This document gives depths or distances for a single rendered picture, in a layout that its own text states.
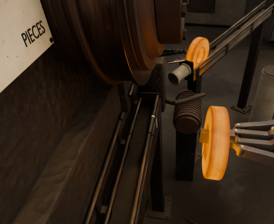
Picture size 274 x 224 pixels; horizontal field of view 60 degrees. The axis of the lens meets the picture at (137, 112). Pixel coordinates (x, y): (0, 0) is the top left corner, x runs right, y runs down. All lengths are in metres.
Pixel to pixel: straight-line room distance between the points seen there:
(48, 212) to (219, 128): 0.33
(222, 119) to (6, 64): 0.37
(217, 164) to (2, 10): 0.42
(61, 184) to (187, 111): 0.74
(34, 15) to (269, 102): 1.31
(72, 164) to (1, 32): 0.25
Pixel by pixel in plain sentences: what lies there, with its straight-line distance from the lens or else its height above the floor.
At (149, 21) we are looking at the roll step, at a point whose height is 1.08.
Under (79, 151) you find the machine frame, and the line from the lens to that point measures 0.49.
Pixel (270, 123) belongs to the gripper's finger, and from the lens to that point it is 0.58.
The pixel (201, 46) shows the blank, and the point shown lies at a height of 0.75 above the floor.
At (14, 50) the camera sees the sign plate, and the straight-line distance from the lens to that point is 0.38.
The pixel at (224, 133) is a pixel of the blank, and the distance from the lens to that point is 0.47.
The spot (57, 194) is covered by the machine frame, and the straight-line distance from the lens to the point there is 0.44.
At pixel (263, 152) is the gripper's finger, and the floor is 0.85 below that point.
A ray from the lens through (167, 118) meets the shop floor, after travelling 1.84.
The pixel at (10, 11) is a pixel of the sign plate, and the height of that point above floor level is 1.14.
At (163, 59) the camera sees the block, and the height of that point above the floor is 0.80.
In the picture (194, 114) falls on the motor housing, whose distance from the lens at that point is 1.07.
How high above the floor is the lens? 1.22
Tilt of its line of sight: 39 degrees down
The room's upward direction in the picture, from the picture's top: 7 degrees counter-clockwise
